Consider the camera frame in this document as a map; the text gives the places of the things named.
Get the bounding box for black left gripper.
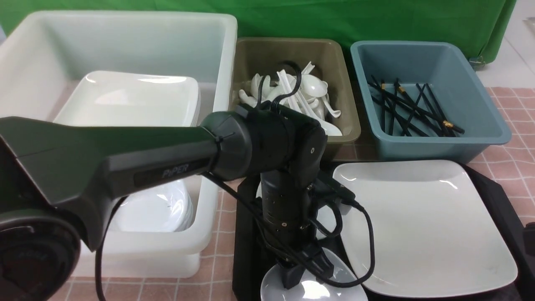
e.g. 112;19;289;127
260;169;334;289

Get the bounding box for white bowl tray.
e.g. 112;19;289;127
260;248;368;301

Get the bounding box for large white square plate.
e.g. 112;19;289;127
333;160;518;298

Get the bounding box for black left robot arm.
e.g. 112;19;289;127
1;101;333;301

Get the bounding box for black serving tray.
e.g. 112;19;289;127
232;164;535;301

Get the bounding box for stack of white bowls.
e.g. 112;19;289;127
111;180;194;232

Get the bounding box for pile of white spoons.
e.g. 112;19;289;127
237;61;342;136

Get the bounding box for black chopsticks in blue bin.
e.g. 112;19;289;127
367;75;466;137

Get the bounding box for blue plastic bin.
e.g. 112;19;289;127
350;41;512;163

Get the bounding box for pink checkered tablecloth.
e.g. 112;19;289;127
102;84;534;301

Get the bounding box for olive plastic bin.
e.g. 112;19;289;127
229;37;361;161

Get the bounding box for stack of white square plates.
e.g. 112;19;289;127
54;70;201;127

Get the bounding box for green backdrop cloth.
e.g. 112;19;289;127
0;0;516;63

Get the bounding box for large white plastic tub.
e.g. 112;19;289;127
0;11;237;278

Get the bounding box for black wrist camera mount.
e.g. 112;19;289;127
309;170;359;207

